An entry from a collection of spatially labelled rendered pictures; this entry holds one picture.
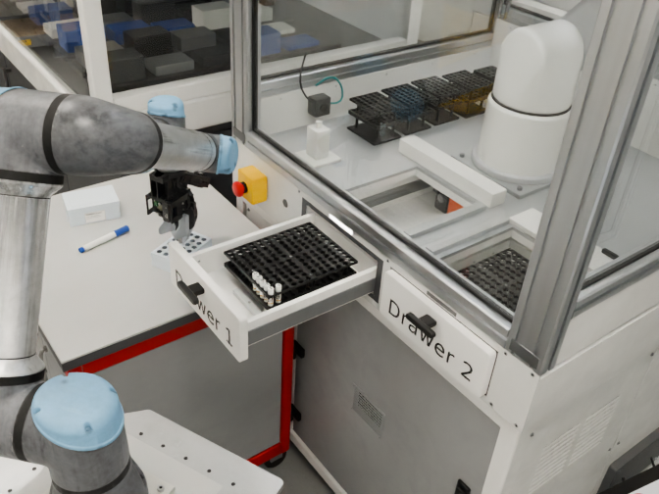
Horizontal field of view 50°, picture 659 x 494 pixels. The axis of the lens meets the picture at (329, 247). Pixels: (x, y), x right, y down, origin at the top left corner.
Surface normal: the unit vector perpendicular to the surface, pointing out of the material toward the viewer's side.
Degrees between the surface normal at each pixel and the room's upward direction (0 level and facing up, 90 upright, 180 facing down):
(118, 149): 84
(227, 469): 0
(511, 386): 90
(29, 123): 53
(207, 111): 90
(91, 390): 5
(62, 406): 5
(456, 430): 90
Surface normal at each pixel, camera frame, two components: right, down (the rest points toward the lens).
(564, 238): -0.80, 0.30
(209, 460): 0.06, -0.81
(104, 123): 0.60, -0.19
